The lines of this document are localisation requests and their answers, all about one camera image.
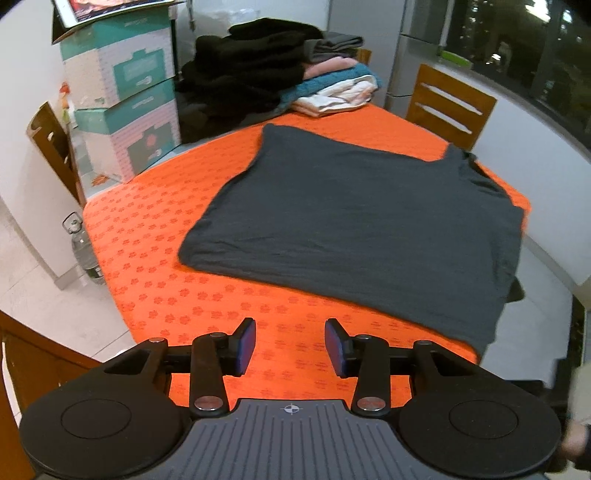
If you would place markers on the folded white cloth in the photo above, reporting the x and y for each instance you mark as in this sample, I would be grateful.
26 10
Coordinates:
339 98

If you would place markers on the glossy magazine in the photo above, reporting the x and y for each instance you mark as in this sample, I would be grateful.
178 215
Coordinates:
99 9

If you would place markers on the grey refrigerator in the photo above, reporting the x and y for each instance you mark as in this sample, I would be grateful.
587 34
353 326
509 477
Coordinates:
413 50

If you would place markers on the folded grey garment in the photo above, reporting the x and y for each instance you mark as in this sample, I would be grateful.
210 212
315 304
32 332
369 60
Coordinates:
334 45

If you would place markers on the orange patterned tablecloth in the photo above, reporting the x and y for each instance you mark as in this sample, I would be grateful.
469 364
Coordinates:
147 230

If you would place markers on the pile of black clothes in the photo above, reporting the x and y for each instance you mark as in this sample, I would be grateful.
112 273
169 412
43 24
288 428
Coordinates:
240 74

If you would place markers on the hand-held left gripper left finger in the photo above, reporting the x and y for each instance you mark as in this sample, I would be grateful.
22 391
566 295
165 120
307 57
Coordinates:
244 347

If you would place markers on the dark glass window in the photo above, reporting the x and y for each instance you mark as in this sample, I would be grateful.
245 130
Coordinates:
521 50

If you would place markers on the wooden chair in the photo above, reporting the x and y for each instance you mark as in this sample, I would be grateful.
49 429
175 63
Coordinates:
55 152
450 108
27 360
364 56

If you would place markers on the dark grey shirt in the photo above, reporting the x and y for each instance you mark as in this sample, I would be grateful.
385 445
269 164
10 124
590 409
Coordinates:
351 217

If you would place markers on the clear plastic water bottle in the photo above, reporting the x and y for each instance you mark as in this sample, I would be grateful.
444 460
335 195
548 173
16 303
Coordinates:
85 254

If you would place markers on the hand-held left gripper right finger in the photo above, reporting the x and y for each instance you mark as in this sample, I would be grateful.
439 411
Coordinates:
336 348

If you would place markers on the folded pink garment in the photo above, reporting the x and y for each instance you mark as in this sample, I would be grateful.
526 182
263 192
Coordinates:
330 67

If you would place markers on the teal and white cardboard box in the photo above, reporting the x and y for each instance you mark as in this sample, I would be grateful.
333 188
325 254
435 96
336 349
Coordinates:
134 138
117 60

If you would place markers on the folded teal towel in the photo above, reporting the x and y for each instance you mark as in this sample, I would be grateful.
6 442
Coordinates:
323 83

